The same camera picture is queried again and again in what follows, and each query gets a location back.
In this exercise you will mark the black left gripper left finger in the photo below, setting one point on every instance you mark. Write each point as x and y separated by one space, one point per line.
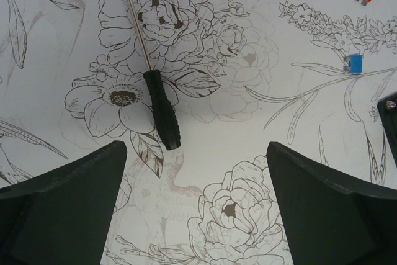
63 216

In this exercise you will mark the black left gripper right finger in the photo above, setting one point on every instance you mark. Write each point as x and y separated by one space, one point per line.
331 217

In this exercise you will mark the black fuse box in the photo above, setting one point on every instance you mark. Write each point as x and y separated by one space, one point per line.
387 110

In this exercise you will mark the blue blade fuse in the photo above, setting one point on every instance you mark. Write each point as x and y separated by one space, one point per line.
353 63

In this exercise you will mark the black handled screwdriver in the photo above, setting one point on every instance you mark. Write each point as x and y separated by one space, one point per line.
163 112

